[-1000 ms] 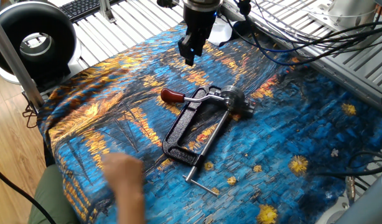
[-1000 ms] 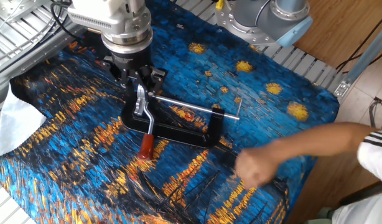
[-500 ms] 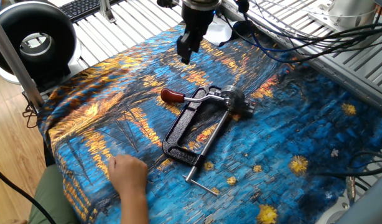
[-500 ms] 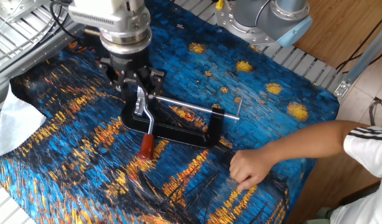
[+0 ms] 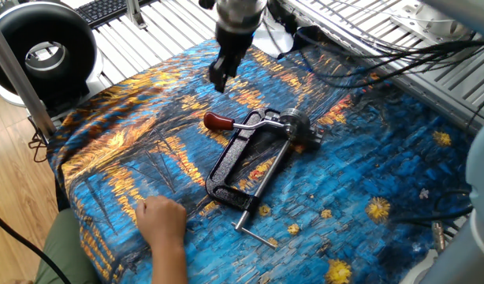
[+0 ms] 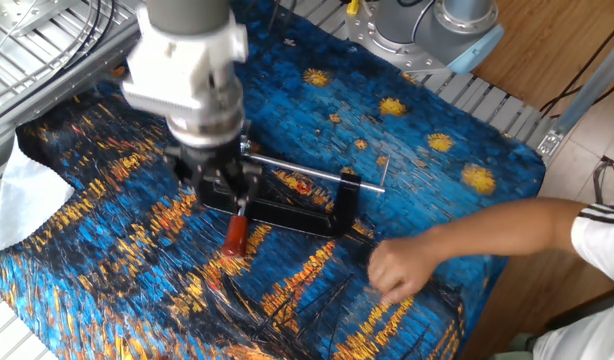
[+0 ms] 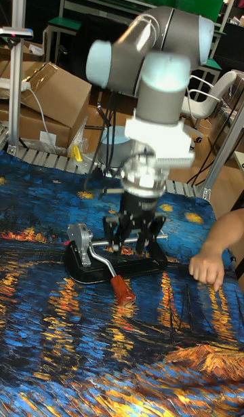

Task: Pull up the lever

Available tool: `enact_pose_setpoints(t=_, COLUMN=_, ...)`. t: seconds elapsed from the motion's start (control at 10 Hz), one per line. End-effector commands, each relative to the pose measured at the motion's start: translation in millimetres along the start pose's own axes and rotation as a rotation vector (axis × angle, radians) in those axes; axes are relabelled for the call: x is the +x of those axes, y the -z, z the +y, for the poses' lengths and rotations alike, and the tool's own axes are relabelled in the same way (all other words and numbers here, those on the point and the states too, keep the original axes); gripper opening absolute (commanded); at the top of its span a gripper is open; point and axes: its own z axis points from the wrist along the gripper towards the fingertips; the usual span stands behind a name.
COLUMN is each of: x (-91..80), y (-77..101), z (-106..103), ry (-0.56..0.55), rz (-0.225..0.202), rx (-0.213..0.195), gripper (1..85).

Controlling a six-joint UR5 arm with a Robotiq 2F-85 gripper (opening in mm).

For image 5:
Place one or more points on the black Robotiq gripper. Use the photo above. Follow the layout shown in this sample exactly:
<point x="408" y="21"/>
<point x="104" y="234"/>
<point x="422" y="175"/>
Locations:
<point x="234" y="41"/>

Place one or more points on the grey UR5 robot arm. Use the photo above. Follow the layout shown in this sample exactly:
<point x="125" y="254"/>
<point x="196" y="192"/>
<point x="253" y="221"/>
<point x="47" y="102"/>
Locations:
<point x="240" y="12"/>

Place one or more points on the person's bare forearm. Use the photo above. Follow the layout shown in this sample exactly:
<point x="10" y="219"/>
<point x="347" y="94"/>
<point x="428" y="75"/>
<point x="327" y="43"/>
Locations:
<point x="171" y="264"/>

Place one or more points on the person's bare hand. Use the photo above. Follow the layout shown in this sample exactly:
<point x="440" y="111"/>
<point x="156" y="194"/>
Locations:
<point x="161" y="219"/>

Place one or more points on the black computer keyboard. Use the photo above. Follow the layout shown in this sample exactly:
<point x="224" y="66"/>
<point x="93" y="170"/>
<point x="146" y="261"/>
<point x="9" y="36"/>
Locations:
<point x="104" y="10"/>

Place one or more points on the blue and yellow painted cloth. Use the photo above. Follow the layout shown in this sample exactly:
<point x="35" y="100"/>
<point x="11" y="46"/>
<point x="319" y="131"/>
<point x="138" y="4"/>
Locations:
<point x="344" y="177"/>

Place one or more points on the green trouser leg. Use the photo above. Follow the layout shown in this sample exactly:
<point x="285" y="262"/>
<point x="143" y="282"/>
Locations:
<point x="64" y="248"/>

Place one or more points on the aluminium frame post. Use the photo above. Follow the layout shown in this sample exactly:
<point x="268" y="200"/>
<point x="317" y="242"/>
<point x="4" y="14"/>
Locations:
<point x="21" y="79"/>

